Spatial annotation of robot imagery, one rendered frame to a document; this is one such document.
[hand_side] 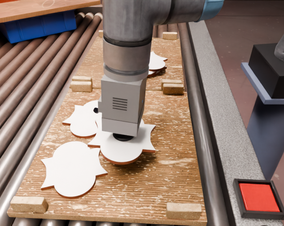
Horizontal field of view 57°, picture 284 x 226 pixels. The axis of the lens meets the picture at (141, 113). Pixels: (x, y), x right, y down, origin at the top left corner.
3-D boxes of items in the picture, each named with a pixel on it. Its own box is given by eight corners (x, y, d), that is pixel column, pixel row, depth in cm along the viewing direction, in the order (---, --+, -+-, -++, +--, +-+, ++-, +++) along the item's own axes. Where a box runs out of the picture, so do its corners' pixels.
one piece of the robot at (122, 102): (98, 35, 46) (101, 110, 55) (80, 55, 38) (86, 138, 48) (154, 42, 45) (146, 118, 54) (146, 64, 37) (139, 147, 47)
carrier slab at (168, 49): (179, 41, 111) (179, 38, 110) (184, 95, 78) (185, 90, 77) (97, 39, 113) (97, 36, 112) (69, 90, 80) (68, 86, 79)
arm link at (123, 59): (96, 43, 37) (111, 26, 44) (97, 72, 40) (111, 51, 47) (148, 50, 37) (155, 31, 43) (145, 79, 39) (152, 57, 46)
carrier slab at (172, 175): (186, 96, 78) (186, 91, 77) (206, 226, 45) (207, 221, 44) (70, 92, 79) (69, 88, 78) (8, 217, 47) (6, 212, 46)
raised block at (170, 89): (182, 91, 77) (183, 83, 75) (183, 94, 75) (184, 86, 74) (162, 90, 77) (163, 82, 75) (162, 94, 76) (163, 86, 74)
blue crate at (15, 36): (54, 13, 142) (50, -7, 136) (78, 29, 122) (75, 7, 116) (-8, 24, 128) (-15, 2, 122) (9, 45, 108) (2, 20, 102)
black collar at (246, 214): (270, 185, 53) (273, 180, 52) (284, 220, 47) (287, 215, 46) (232, 183, 53) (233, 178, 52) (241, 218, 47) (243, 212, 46)
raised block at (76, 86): (93, 89, 78) (91, 80, 76) (91, 92, 76) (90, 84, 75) (72, 88, 78) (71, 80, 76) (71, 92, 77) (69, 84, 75)
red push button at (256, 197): (267, 188, 52) (269, 184, 51) (278, 216, 47) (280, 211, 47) (237, 187, 52) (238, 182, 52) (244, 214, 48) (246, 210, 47)
